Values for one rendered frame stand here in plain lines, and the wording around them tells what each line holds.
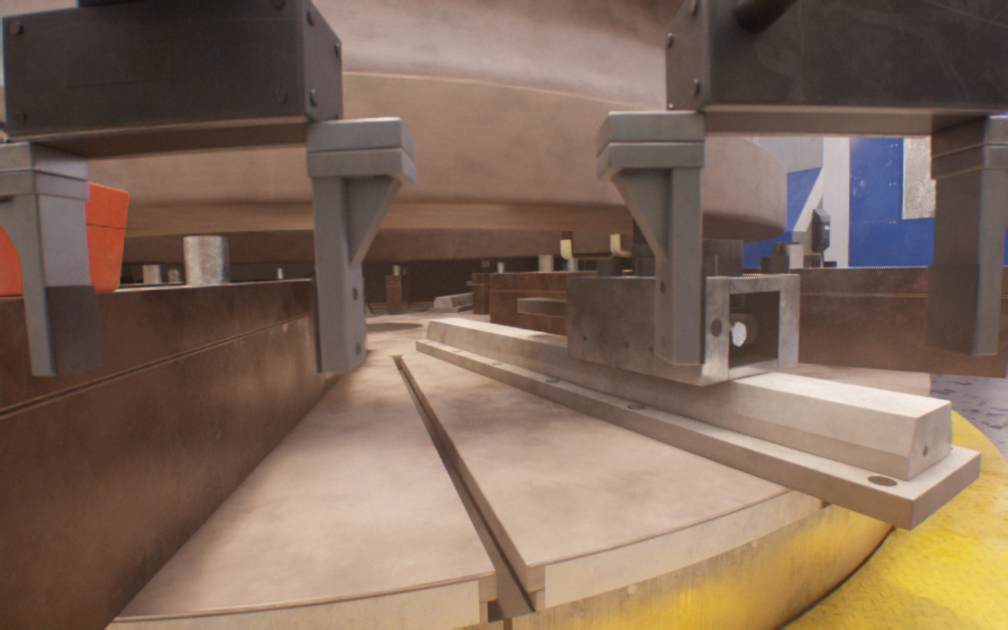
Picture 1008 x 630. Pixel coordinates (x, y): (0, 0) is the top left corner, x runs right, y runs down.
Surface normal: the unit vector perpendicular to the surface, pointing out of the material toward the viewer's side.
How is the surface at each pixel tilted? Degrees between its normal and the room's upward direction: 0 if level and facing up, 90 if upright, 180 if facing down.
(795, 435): 90
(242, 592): 0
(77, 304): 90
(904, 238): 90
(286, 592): 0
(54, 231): 90
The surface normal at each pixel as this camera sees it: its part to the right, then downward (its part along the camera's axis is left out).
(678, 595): 0.39, 0.07
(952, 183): -1.00, 0.02
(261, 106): -0.01, 0.09
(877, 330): -0.61, 0.08
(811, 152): -0.87, 0.07
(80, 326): 1.00, -0.03
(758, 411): -0.83, -0.25
